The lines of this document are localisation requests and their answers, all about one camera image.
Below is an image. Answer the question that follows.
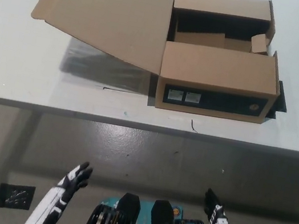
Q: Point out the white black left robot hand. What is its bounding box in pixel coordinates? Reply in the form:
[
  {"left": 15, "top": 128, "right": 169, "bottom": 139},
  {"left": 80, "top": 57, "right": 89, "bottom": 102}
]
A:
[{"left": 23, "top": 152, "right": 95, "bottom": 224}]

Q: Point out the brown cardboard storage box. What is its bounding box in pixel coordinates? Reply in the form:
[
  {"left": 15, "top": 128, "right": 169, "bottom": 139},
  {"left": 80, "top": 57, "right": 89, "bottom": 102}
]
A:
[{"left": 18, "top": 0, "right": 299, "bottom": 130}]

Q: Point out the black teal robot torso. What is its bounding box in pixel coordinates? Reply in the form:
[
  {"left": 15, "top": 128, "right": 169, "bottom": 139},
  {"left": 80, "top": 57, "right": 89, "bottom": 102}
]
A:
[{"left": 82, "top": 185, "right": 219, "bottom": 224}]

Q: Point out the small cardboard insert box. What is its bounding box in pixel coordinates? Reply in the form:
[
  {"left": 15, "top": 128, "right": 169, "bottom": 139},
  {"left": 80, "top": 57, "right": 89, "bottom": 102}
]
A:
[{"left": 248, "top": 31, "right": 272, "bottom": 56}]

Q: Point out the clear plastic sheet with paper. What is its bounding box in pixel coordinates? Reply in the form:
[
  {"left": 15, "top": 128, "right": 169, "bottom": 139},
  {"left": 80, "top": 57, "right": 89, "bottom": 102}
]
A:
[{"left": 57, "top": 35, "right": 157, "bottom": 98}]

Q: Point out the small black wire scrap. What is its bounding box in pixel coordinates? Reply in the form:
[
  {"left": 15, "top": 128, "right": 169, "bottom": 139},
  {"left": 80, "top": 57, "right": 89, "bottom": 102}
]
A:
[{"left": 188, "top": 119, "right": 202, "bottom": 134}]

